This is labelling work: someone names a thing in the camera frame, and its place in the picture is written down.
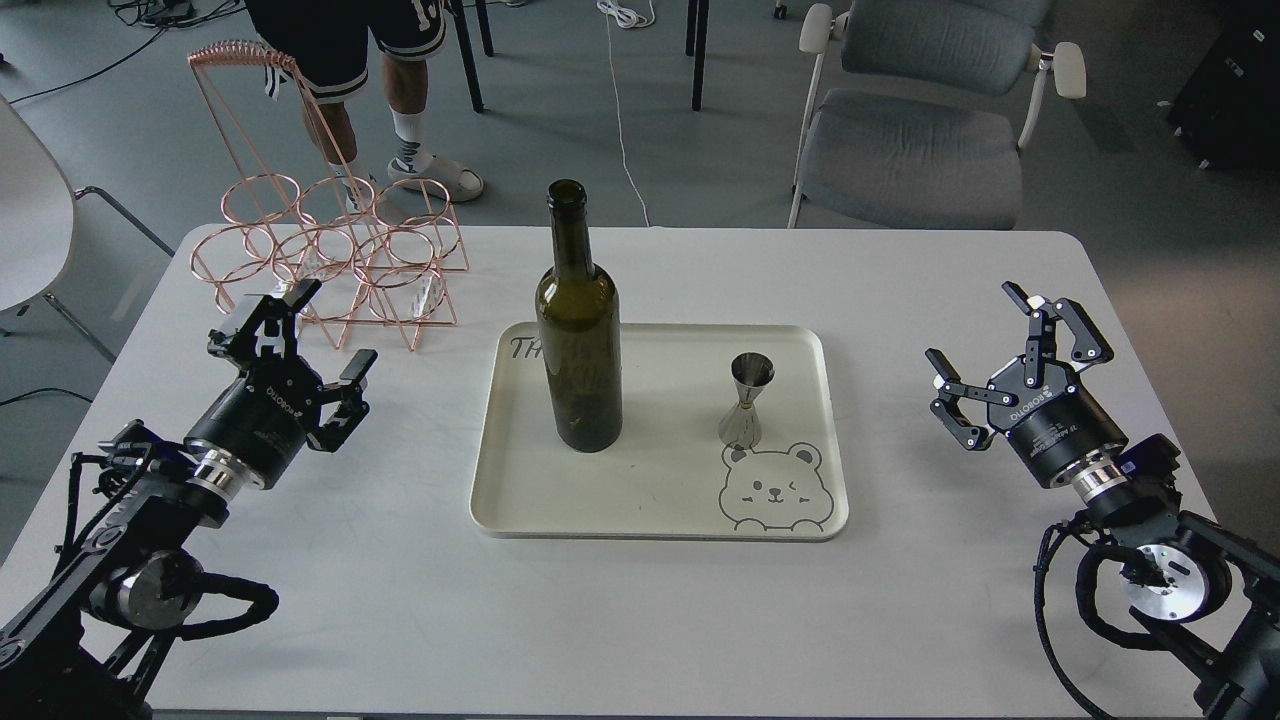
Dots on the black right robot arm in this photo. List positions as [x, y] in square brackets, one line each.
[1153, 577]

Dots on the black equipment case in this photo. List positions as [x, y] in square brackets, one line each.
[1228, 111]

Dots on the dark green wine bottle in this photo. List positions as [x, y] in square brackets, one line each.
[578, 313]

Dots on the copper wire bottle rack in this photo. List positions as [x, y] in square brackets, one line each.
[281, 228]

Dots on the cream bear serving tray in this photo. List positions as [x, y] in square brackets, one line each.
[668, 476]

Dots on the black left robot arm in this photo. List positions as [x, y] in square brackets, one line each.
[89, 645]

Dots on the steel double jigger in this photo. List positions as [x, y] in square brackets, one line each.
[740, 426]

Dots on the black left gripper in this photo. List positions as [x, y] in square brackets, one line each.
[263, 419]

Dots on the grey office chair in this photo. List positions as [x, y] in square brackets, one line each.
[916, 164]

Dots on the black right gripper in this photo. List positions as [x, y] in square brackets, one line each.
[1058, 420]

